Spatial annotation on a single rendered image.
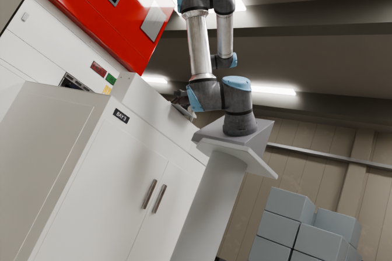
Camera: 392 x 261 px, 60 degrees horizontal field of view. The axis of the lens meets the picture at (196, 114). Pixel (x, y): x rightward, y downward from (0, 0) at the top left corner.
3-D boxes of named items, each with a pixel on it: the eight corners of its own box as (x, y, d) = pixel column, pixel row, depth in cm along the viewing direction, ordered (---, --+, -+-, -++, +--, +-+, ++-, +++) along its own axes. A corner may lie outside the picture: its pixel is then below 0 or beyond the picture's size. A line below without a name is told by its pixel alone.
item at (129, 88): (105, 99, 140) (120, 70, 144) (174, 148, 183) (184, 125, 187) (121, 102, 135) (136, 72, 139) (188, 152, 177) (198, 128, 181)
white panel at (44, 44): (-15, 56, 152) (30, -14, 164) (106, 131, 215) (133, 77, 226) (-12, 56, 150) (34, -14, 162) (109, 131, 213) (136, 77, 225)
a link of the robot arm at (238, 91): (255, 110, 139) (253, 78, 135) (222, 114, 139) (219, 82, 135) (250, 102, 151) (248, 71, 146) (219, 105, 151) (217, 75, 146)
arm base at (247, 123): (265, 127, 147) (263, 105, 144) (241, 139, 138) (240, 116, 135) (238, 120, 158) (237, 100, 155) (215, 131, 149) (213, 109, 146)
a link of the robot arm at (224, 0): (235, -29, 142) (234, 57, 181) (209, -26, 142) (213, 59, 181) (240, -14, 135) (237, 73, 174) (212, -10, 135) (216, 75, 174)
